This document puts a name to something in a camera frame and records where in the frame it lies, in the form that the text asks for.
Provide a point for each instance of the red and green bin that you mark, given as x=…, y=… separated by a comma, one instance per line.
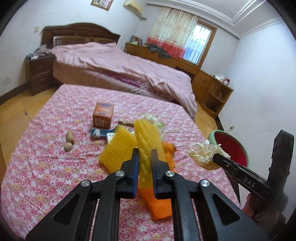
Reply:
x=230, y=145

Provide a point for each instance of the window with bars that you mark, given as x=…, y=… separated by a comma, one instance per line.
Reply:
x=199, y=43

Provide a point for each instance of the cream and red curtain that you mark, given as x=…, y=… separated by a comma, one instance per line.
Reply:
x=171, y=31

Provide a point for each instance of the wooden clothespin half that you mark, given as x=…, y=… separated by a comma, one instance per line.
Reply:
x=125, y=123

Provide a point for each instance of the pink floral table cloth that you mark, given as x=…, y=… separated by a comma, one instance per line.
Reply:
x=41, y=173

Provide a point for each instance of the dark clothes on cabinet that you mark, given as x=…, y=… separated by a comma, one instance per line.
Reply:
x=157, y=49

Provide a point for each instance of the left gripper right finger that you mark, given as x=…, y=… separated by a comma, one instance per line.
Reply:
x=200, y=210

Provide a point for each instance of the round walnut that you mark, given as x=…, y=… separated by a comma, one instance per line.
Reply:
x=68, y=146

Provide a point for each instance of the long wooden cabinet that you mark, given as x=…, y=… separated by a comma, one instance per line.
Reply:
x=210, y=92

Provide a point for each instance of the white tissue paper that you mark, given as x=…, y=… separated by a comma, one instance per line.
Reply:
x=203, y=154

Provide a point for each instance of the dark wooden nightstand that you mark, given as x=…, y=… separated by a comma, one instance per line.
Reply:
x=39, y=73

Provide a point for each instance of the dark wooden bed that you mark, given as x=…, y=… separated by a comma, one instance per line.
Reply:
x=79, y=33

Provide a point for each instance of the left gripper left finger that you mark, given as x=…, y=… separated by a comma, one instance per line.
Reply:
x=91, y=210

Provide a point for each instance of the peanut in shell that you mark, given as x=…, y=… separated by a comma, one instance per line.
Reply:
x=70, y=137

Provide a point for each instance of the books on cabinet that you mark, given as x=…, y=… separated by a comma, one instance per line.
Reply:
x=137, y=41

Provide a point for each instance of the white air conditioner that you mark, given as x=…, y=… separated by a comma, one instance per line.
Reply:
x=137, y=7

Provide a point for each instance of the clothes pile on nightstand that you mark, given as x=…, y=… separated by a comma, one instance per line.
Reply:
x=39, y=52

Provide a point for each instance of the blue plastic curved piece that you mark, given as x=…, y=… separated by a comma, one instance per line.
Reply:
x=100, y=133

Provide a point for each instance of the orange cardboard box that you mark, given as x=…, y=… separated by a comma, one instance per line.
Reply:
x=102, y=115

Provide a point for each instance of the framed wall picture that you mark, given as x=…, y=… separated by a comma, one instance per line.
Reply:
x=103, y=4

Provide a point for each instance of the pink striped quilt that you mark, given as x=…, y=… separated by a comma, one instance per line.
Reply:
x=107, y=66

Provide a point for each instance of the yellow foam fruit net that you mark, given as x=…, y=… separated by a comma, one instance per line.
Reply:
x=145, y=138

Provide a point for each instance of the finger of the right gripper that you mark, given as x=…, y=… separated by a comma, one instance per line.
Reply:
x=248, y=179

